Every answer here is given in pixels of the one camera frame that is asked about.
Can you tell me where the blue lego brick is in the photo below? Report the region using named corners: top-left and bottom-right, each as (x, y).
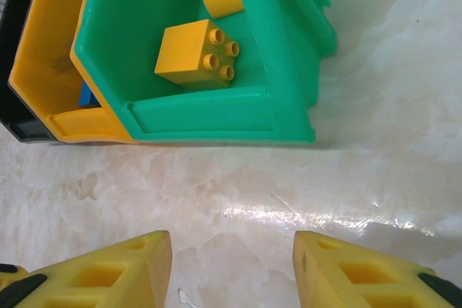
top-left (77, 82), bottom-right (103, 110)

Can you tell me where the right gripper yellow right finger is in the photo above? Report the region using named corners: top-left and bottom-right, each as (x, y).
top-left (293, 229), bottom-right (462, 308)

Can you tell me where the black plastic bin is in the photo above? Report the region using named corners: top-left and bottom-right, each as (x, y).
top-left (0, 0), bottom-right (61, 143)

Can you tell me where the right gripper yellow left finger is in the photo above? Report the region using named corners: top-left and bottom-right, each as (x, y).
top-left (0, 229), bottom-right (173, 308)

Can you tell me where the green plastic bin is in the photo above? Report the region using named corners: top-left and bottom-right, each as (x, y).
top-left (71, 0), bottom-right (339, 145)

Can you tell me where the yellow plastic bin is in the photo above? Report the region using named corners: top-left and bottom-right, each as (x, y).
top-left (7, 0), bottom-right (136, 145)

